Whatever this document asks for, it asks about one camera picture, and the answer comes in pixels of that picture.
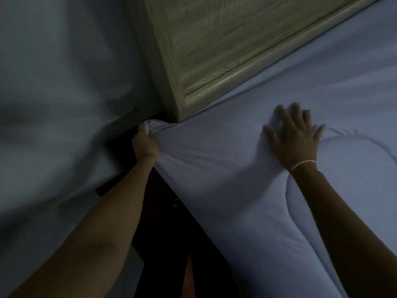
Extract person's right hand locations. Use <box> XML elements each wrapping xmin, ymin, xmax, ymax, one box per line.
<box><xmin>263</xmin><ymin>103</ymin><xmax>326</xmax><ymax>171</ymax></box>

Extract white thread bracelet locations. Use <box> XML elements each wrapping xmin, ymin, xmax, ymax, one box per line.
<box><xmin>290</xmin><ymin>160</ymin><xmax>317</xmax><ymax>172</ymax></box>

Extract person's left hand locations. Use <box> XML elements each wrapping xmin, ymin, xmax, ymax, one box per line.
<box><xmin>132</xmin><ymin>122</ymin><xmax>161</xmax><ymax>162</ymax></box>

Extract wooden headboard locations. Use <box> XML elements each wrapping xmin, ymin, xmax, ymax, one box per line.
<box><xmin>142</xmin><ymin>0</ymin><xmax>385</xmax><ymax>123</ymax></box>

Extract person's left forearm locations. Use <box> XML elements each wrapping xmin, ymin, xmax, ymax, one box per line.
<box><xmin>9</xmin><ymin>156</ymin><xmax>159</xmax><ymax>298</ymax></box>

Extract person's right forearm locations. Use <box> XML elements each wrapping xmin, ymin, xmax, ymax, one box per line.
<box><xmin>290</xmin><ymin>164</ymin><xmax>397</xmax><ymax>298</ymax></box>

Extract light blue bed sheet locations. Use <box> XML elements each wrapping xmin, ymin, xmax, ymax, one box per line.
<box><xmin>145</xmin><ymin>0</ymin><xmax>397</xmax><ymax>298</ymax></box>

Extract dark trousers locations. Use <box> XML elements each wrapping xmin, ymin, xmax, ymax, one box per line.
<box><xmin>132</xmin><ymin>169</ymin><xmax>245</xmax><ymax>298</ymax></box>

